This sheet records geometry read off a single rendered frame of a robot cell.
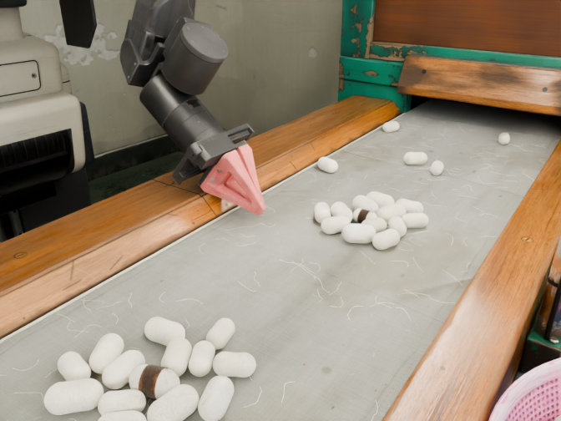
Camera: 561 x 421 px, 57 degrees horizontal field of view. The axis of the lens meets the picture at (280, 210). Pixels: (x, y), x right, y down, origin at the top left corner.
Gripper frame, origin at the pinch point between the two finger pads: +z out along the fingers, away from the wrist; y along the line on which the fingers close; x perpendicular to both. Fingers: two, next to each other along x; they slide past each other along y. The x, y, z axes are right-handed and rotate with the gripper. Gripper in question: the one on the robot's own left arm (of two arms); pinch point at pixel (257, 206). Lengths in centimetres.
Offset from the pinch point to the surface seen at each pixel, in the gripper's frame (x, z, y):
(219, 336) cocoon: -6.7, 9.2, -19.9
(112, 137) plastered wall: 161, -111, 118
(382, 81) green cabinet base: 3, -11, 57
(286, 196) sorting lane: 2.3, 0.2, 8.0
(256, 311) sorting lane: -5.0, 9.5, -14.1
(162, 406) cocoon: -8.4, 10.5, -27.9
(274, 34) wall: 71, -84, 156
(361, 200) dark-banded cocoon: -5.8, 7.2, 8.7
